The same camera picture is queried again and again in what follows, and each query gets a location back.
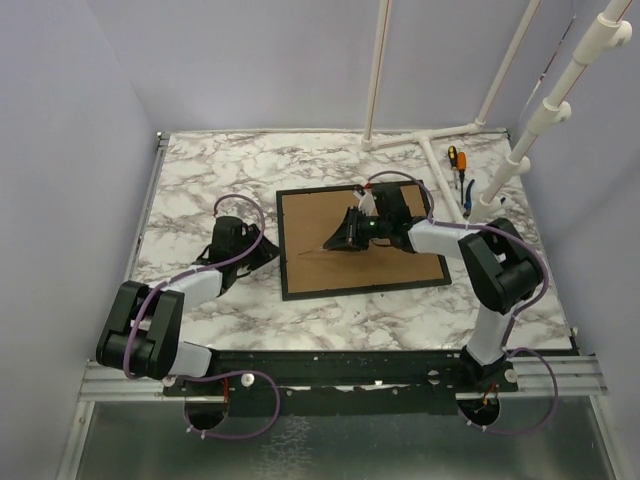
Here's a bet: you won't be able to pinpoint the aluminium rail left edge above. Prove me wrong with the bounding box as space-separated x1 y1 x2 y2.
124 132 171 281

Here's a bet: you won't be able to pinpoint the black picture frame brown backing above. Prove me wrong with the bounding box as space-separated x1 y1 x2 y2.
276 185 452 301

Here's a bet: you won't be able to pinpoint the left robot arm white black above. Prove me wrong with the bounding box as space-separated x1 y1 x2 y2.
96 216 279 395

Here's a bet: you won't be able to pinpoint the blue handle pliers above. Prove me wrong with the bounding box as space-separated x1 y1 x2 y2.
462 179 475 218

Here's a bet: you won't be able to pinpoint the orange handle screwdriver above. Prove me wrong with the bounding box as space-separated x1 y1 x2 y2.
456 151 467 190

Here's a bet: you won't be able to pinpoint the aluminium front extrusion rail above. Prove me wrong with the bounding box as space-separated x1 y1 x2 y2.
79 356 608 402

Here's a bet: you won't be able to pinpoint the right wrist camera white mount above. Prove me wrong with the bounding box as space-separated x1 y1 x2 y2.
352 184 376 216

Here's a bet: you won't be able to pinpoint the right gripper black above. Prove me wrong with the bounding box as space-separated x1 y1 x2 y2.
324 206 391 252

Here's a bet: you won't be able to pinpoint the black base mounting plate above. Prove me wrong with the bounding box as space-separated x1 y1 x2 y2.
163 350 518 417

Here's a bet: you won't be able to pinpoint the white PVC jointed pole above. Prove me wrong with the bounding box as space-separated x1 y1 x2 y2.
468 1 633 223

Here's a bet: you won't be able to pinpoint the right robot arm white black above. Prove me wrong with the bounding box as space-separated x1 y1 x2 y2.
322 183 549 391

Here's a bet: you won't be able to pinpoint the white PVC pipe stand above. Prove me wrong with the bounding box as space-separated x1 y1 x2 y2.
361 0 542 222

